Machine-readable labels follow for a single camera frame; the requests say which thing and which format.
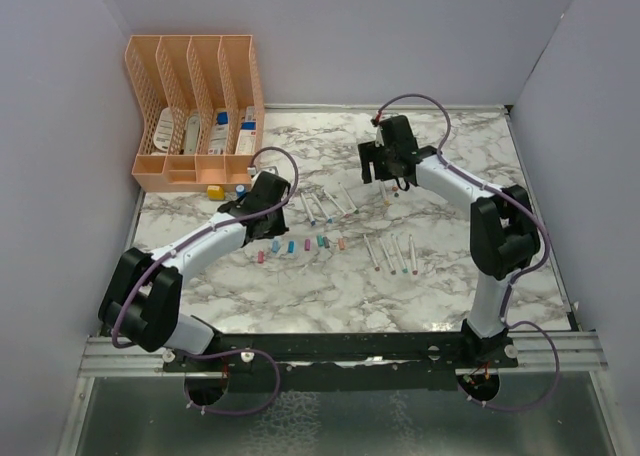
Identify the small white red box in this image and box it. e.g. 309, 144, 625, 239
244, 106, 257, 126

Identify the magenta marker pen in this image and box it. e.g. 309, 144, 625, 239
408, 234, 419, 275

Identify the light blue marker pen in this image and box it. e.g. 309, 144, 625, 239
311, 194, 333, 224

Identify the pink marker pen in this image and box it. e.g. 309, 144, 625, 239
323, 188, 351, 218

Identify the purple cable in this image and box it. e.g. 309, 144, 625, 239
110, 147, 300, 417
371, 94, 562, 411

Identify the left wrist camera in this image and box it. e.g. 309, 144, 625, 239
247, 165, 279, 178

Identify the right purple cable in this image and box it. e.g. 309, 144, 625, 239
371, 94, 562, 411

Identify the yellow rectangular stamp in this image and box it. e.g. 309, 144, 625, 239
206, 185, 225, 201

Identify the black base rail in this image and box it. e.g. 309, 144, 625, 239
164, 327, 518, 393

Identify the white cardboard box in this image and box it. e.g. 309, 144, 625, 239
235, 121, 257, 155

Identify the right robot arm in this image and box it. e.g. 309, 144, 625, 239
358, 115, 541, 367

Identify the white paper packet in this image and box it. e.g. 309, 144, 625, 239
207, 111, 229, 155

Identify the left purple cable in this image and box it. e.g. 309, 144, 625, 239
110, 147, 300, 417

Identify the grey marker pen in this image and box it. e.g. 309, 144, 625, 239
378, 237, 397, 275

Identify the cyan marker pen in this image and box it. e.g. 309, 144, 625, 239
300, 193, 316, 226

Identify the teal marker pen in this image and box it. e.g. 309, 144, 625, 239
391, 234, 409, 274

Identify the peach plastic desk organizer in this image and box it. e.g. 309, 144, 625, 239
124, 35, 265, 193

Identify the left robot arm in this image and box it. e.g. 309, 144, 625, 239
98, 172, 291, 371

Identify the peach marker pen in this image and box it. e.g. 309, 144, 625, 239
363, 234, 381, 272

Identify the yellow marker pen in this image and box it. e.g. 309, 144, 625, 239
379, 181, 390, 207

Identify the white remote in organizer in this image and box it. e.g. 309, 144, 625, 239
152, 107, 174, 153

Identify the grey stapler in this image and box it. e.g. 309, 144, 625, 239
182, 114, 200, 155

